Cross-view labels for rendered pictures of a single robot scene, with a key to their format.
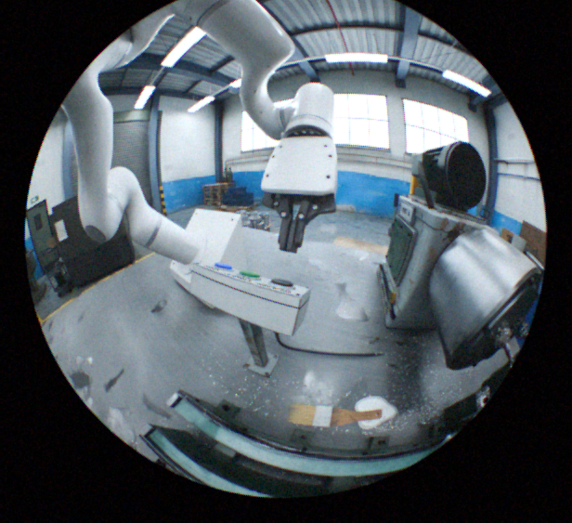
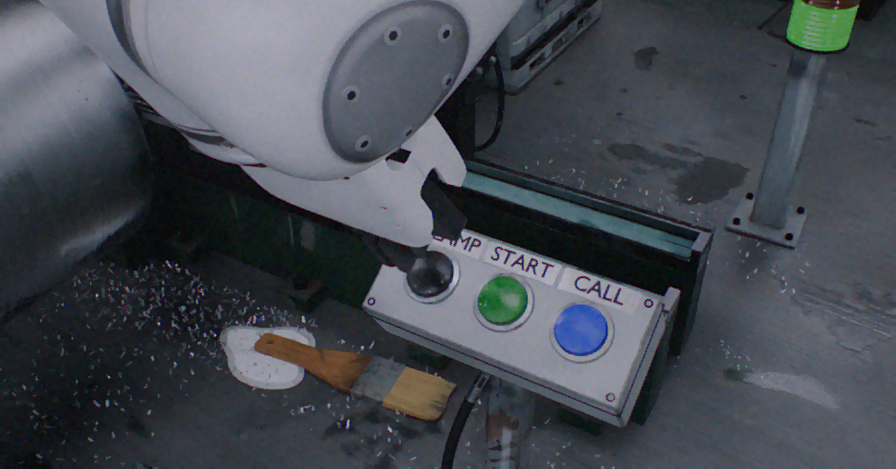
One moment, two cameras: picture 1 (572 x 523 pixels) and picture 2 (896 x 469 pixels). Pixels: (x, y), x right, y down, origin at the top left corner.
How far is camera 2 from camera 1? 61 cm
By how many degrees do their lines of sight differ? 120
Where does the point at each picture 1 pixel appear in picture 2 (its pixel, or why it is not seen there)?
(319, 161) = not seen: hidden behind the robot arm
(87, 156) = not seen: outside the picture
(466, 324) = (129, 152)
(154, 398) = (795, 404)
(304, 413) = (415, 391)
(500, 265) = (26, 50)
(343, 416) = (338, 365)
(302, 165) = not seen: hidden behind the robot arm
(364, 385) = (249, 414)
